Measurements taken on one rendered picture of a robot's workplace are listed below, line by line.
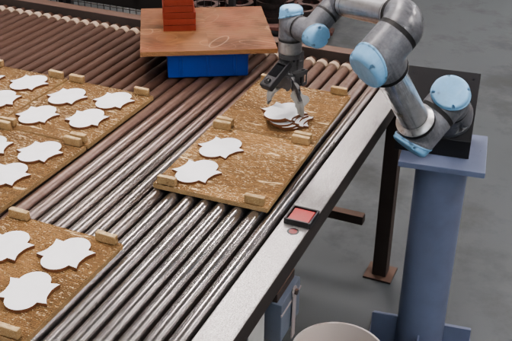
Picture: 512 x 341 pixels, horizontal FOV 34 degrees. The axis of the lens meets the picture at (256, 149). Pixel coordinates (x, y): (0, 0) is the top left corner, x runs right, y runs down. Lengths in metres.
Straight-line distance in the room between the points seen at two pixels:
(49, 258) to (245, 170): 0.66
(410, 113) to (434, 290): 0.83
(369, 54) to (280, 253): 0.55
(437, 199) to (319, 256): 1.05
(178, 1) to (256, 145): 0.84
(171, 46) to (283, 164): 0.81
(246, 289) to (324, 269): 1.67
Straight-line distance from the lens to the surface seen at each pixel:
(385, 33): 2.17
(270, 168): 2.45
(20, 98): 2.98
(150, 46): 3.09
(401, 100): 2.33
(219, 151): 2.53
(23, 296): 1.99
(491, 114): 5.22
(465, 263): 3.80
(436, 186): 2.77
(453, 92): 2.53
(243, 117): 2.76
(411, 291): 3.02
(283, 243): 2.16
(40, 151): 2.59
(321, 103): 2.89
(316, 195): 2.37
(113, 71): 3.22
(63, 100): 2.92
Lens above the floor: 2.13
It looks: 28 degrees down
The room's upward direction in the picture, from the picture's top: 1 degrees clockwise
